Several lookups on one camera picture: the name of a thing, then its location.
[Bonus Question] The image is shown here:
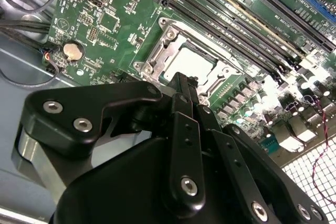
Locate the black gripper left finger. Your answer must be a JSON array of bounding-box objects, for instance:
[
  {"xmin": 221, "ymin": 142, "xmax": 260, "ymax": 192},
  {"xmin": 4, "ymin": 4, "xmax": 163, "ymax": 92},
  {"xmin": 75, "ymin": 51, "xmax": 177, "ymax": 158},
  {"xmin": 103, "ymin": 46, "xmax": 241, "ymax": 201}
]
[{"xmin": 10, "ymin": 71, "xmax": 207, "ymax": 211}]

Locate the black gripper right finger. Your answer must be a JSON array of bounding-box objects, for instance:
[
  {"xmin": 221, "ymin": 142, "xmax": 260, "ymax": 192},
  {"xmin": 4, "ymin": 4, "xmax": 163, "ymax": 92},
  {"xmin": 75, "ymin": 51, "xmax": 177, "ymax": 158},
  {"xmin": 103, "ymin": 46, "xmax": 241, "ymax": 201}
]
[{"xmin": 188, "ymin": 76, "xmax": 329, "ymax": 224}]

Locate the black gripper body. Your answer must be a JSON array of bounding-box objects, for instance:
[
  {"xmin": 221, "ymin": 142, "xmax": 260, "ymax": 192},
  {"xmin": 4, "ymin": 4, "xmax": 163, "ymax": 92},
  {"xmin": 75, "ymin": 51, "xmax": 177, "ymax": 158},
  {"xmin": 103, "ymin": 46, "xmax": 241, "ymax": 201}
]
[{"xmin": 49, "ymin": 136, "xmax": 247, "ymax": 224}]

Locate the silver CPU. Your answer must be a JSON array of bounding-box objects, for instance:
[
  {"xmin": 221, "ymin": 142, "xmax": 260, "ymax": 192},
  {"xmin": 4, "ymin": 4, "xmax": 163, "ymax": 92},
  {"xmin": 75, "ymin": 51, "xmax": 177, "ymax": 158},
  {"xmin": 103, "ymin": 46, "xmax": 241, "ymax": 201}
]
[{"xmin": 162, "ymin": 47, "xmax": 220, "ymax": 86}]

